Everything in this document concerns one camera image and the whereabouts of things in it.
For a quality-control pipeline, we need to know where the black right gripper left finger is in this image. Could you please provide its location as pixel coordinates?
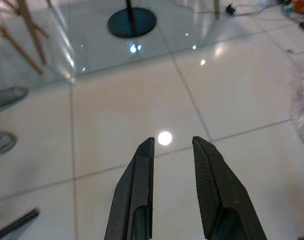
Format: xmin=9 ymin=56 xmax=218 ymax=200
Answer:
xmin=104 ymin=136 xmax=156 ymax=240

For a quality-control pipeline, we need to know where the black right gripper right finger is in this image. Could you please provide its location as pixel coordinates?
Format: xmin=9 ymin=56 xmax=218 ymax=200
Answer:
xmin=192 ymin=135 xmax=269 ymax=240

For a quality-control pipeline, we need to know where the black ribbed strip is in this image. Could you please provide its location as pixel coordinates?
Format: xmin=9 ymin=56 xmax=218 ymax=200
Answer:
xmin=0 ymin=207 xmax=40 ymax=240

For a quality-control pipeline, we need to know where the black round floor stand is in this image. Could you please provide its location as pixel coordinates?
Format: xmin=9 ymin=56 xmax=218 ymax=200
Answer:
xmin=107 ymin=0 xmax=158 ymax=39

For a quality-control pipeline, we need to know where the light wooden table leg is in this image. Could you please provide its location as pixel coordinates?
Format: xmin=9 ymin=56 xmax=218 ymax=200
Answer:
xmin=213 ymin=0 xmax=221 ymax=20

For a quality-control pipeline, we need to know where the wooden chair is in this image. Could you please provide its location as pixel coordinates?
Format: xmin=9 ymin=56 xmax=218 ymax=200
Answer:
xmin=0 ymin=0 xmax=54 ymax=75

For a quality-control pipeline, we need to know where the black charger with cable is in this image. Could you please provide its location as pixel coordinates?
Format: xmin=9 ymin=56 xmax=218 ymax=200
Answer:
xmin=175 ymin=1 xmax=285 ymax=16

